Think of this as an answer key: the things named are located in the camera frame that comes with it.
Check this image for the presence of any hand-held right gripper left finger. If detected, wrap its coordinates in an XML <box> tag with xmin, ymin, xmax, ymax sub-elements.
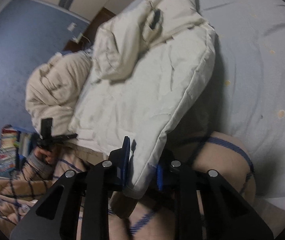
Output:
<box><xmin>9</xmin><ymin>136</ymin><xmax>133</xmax><ymax>240</ymax></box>

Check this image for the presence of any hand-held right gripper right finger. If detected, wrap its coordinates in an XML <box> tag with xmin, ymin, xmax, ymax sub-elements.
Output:
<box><xmin>157</xmin><ymin>160</ymin><xmax>274</xmax><ymax>240</ymax></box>

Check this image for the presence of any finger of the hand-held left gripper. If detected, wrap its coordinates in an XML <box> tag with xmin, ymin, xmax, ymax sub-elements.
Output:
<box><xmin>54</xmin><ymin>133</ymin><xmax>78</xmax><ymax>142</ymax></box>
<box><xmin>41</xmin><ymin>117</ymin><xmax>53</xmax><ymax>139</ymax></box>

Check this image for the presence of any white hooded coat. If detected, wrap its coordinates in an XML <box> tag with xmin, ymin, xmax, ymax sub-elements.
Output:
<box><xmin>69</xmin><ymin>0</ymin><xmax>217</xmax><ymax>200</ymax></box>

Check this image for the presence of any person's left hand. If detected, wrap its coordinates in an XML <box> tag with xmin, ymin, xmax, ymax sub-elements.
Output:
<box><xmin>36</xmin><ymin>147</ymin><xmax>58</xmax><ymax>166</ymax></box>

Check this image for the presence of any cream knitted blanket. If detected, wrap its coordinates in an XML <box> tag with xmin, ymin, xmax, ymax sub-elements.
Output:
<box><xmin>25</xmin><ymin>51</ymin><xmax>93</xmax><ymax>136</ymax></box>

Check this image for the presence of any blue shelf with books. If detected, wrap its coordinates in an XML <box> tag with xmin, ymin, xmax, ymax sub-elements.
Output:
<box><xmin>0</xmin><ymin>124</ymin><xmax>37</xmax><ymax>173</ymax></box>

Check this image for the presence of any beige plaid blanket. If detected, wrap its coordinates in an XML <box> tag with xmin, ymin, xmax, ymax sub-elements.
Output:
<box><xmin>0</xmin><ymin>132</ymin><xmax>256</xmax><ymax>240</ymax></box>

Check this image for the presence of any dark brown nightstand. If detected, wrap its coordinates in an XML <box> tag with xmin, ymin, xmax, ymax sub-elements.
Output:
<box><xmin>62</xmin><ymin>7</ymin><xmax>116</xmax><ymax>53</ymax></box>

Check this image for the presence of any bed with grey sheet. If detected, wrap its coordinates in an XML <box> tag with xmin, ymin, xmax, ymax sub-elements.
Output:
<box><xmin>122</xmin><ymin>0</ymin><xmax>285</xmax><ymax>207</ymax></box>

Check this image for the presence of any white charger with cable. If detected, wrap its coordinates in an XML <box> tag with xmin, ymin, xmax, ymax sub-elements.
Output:
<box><xmin>72</xmin><ymin>33</ymin><xmax>91</xmax><ymax>43</ymax></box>

